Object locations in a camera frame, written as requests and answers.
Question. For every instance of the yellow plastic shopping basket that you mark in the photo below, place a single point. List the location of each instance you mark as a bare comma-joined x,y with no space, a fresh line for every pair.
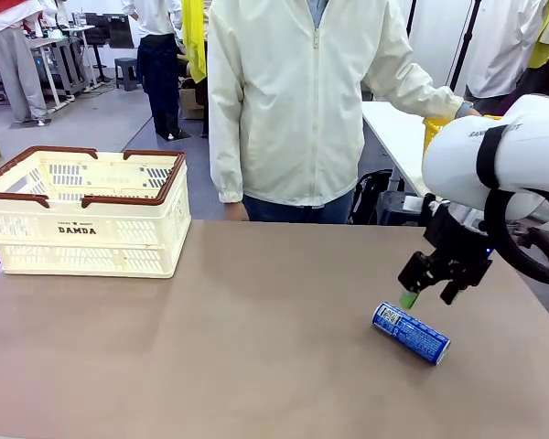
432,132

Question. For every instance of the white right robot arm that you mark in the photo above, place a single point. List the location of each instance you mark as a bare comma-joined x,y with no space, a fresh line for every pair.
457,155

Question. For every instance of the person's left forearm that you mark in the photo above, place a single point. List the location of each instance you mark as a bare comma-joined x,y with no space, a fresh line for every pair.
430,98

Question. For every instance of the person's left hand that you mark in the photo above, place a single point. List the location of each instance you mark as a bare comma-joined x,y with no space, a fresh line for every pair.
473,113

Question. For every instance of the dark grey plastic stool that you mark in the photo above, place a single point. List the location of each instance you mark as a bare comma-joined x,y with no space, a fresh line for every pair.
393,210

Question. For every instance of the grey smartwatch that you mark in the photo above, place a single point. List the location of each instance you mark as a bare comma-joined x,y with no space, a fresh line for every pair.
463,110

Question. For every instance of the yellow cloth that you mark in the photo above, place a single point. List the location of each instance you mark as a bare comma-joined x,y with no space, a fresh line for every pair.
194,41

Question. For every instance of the person in grey trousers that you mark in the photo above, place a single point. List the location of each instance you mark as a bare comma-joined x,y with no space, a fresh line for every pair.
18,68

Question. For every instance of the black monitor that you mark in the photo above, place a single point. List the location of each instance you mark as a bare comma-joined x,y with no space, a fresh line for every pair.
119,32

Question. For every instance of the blue Pocari Sweat can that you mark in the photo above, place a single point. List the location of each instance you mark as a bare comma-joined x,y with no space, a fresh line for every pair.
412,331

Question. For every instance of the white standing desk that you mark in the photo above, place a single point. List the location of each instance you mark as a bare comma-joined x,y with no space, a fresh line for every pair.
55,42

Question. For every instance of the black backpack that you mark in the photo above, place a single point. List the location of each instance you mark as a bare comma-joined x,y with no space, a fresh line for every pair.
368,196

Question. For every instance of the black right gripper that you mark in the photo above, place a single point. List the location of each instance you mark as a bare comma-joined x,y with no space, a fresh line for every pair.
462,247

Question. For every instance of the white side table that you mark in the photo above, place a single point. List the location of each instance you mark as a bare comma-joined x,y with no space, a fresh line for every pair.
393,132

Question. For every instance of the person's right hand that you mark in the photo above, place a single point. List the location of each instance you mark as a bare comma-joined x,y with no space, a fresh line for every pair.
235,212

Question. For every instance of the person in white shirt, dark trousers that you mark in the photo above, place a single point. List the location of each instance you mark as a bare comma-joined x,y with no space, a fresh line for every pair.
158,68

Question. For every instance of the black tripod pole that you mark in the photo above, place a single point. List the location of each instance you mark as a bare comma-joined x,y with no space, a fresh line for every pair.
469,32

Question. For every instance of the person in cream jacket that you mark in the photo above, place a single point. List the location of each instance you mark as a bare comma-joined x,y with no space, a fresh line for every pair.
302,114

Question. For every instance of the black step stool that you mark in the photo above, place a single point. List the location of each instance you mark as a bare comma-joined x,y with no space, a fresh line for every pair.
128,73

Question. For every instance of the person's right forearm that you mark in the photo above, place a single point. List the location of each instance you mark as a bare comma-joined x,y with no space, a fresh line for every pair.
224,174

